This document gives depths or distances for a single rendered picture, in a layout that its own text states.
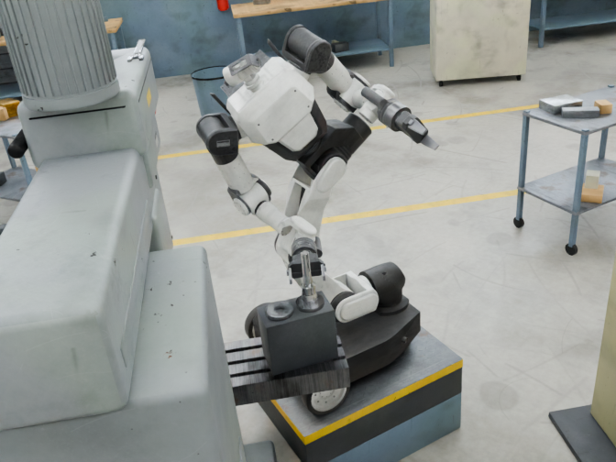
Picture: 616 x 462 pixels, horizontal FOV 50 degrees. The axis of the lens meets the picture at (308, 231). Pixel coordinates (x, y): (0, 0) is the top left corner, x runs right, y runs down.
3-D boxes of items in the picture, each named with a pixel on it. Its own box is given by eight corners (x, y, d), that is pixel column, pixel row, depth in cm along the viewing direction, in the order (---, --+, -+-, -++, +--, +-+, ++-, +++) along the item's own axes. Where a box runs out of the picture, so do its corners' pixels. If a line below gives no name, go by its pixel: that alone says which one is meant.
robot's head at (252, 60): (239, 65, 218) (225, 61, 211) (259, 53, 214) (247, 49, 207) (245, 82, 217) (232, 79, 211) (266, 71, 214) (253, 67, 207)
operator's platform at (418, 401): (375, 349, 352) (372, 287, 333) (461, 427, 299) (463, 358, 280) (244, 409, 321) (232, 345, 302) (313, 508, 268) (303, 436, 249)
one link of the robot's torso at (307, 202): (297, 257, 269) (332, 148, 257) (319, 275, 255) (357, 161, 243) (265, 253, 260) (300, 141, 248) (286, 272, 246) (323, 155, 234)
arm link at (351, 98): (366, 120, 230) (352, 115, 248) (385, 97, 229) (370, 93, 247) (344, 100, 227) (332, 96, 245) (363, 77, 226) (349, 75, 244)
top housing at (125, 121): (69, 111, 189) (54, 54, 182) (160, 99, 192) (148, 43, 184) (32, 173, 148) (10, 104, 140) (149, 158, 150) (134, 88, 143)
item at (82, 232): (71, 211, 169) (50, 137, 160) (159, 198, 171) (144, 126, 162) (-19, 439, 99) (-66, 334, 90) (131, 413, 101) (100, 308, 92)
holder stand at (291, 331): (263, 353, 215) (255, 303, 205) (325, 335, 220) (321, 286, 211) (272, 376, 205) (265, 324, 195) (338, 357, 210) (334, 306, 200)
